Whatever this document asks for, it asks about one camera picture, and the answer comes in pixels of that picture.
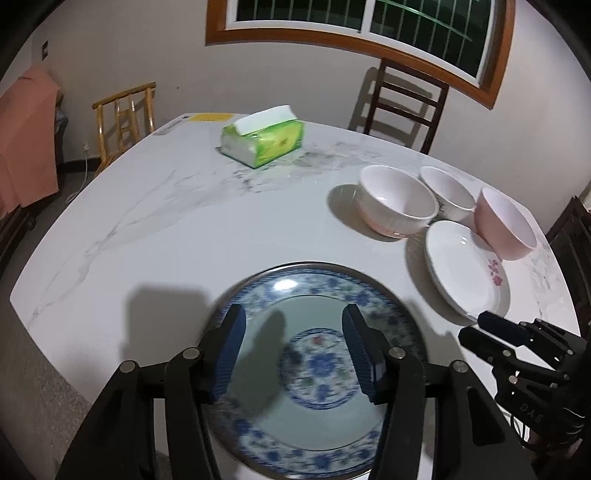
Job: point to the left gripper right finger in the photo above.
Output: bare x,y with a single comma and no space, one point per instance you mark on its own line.
389,374

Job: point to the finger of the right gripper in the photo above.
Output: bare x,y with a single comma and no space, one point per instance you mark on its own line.
515,334
486,348

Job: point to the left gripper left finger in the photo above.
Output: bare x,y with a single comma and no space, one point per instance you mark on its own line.
198,374

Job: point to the white plate pink flowers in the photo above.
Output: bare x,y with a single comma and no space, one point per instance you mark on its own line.
466,271

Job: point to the large pink bowl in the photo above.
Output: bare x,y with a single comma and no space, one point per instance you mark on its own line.
502,226

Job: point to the large blue floral plate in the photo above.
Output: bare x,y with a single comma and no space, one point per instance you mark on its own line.
294,407

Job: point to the white ribbed bowl blue base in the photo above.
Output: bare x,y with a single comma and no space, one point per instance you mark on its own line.
456,203

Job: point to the white ribbed bowl pink base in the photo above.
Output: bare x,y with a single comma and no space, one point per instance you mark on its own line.
394,203

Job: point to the dark wooden chair at right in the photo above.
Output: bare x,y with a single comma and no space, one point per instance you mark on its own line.
569,239

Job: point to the dark wooden chair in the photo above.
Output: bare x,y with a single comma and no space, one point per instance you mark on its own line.
569,239
411,94
13,228

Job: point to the dark wooden chair at left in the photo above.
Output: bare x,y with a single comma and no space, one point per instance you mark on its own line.
13,228

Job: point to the green tissue pack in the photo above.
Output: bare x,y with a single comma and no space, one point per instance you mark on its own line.
261,137

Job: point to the yellow label at table edge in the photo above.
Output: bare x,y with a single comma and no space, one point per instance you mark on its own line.
208,117

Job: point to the pink cloth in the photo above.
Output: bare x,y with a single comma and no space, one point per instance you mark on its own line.
28,169

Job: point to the bamboo chair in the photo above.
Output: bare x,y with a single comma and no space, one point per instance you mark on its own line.
126,125

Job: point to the wooden framed window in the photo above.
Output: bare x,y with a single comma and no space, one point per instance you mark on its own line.
485,92

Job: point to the black wall switch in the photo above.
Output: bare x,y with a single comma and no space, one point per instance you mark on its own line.
44,50

